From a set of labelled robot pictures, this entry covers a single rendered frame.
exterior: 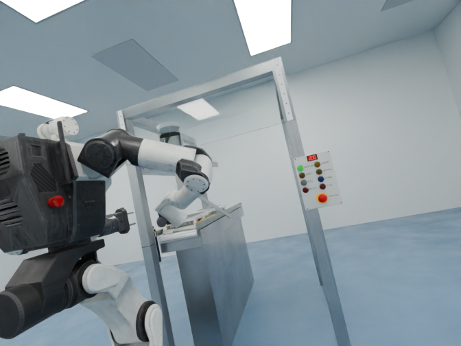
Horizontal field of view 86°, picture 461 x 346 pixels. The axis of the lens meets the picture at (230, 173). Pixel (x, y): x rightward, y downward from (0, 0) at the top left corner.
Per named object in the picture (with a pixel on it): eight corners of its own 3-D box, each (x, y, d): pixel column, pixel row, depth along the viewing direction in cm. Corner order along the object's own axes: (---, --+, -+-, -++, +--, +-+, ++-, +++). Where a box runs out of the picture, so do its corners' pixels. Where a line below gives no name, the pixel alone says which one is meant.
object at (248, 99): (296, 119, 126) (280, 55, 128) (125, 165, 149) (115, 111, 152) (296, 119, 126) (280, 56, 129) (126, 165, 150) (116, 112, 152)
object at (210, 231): (203, 246, 147) (199, 229, 148) (161, 253, 154) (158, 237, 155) (243, 215, 274) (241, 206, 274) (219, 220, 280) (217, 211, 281)
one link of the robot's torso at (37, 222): (59, 253, 58) (36, 108, 60) (-43, 272, 65) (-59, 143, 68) (136, 228, 86) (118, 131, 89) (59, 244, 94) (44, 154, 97)
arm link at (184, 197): (193, 193, 96) (222, 165, 86) (188, 214, 89) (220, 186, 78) (169, 180, 92) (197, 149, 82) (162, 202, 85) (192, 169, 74)
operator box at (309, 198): (343, 203, 114) (329, 150, 116) (306, 210, 118) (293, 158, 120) (340, 202, 120) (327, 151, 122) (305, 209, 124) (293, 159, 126)
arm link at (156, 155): (216, 144, 82) (148, 130, 79) (212, 169, 72) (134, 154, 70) (210, 169, 90) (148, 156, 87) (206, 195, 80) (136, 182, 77)
